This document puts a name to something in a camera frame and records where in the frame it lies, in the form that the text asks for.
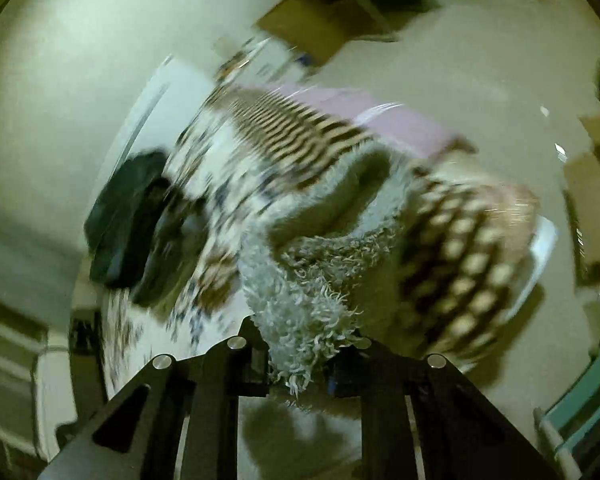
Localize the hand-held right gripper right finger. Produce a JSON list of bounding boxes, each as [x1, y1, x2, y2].
[[327, 335, 568, 480]]

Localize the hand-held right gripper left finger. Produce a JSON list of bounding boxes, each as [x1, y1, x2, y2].
[[37, 316, 271, 480]]

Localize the grey fluffy pants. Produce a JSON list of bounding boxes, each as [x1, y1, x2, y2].
[[237, 147, 431, 411]]

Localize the brown checkered blanket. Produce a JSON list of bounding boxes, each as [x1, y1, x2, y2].
[[200, 85, 541, 361]]

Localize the dark green folded blanket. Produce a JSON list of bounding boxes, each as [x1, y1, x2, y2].
[[84, 149, 171, 288]]

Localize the floral blanket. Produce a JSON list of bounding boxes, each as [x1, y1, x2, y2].
[[100, 95, 301, 396]]

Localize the white bed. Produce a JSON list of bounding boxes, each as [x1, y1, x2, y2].
[[70, 55, 558, 401]]

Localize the teal rack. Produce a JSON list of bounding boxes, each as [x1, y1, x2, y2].
[[532, 347, 600, 480]]

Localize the window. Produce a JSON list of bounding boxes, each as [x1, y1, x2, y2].
[[0, 285, 106, 466]]

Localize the pink sheet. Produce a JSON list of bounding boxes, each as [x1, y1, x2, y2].
[[240, 85, 476, 161]]

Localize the large cardboard box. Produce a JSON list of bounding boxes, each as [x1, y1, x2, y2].
[[255, 0, 398, 67]]

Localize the wooden chair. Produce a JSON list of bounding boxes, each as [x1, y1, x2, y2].
[[300, 0, 486, 43]]

